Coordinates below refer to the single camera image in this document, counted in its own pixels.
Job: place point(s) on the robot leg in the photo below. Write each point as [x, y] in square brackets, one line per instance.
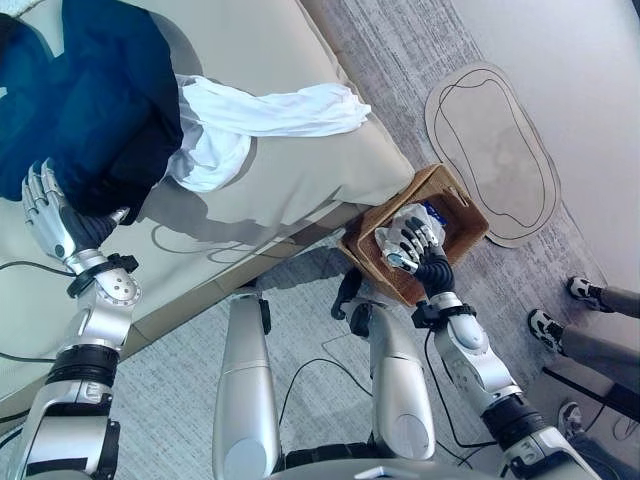
[400, 380]
[245, 380]

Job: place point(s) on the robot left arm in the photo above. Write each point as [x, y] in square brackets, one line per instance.
[100, 320]

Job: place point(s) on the person's leg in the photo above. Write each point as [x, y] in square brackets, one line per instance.
[620, 299]
[600, 345]

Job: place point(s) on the beige rug with black outlines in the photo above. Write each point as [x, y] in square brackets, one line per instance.
[495, 165]

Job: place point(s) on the brown wicker basket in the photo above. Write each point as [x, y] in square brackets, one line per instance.
[385, 277]

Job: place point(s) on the robot left leg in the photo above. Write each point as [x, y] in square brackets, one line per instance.
[245, 380]

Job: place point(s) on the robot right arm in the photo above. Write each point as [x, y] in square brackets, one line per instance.
[475, 350]

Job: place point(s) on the dark blue jacket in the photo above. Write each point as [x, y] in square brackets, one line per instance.
[85, 100]

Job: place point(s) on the blue cloth item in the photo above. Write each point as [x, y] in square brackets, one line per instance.
[436, 212]

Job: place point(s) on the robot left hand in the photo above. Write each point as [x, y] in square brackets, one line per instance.
[52, 227]

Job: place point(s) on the robot right leg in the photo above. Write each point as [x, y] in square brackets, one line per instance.
[400, 380]

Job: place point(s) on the grey white shoe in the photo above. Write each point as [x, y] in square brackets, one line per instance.
[571, 421]

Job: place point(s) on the person's black white shoe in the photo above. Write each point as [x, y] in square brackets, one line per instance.
[546, 327]
[582, 288]

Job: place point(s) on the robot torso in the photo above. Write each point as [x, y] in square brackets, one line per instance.
[380, 470]

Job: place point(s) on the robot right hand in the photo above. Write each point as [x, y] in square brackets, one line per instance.
[435, 272]

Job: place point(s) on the white garment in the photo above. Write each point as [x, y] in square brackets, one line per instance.
[260, 112]

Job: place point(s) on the light grey garment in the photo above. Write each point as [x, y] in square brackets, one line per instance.
[407, 215]

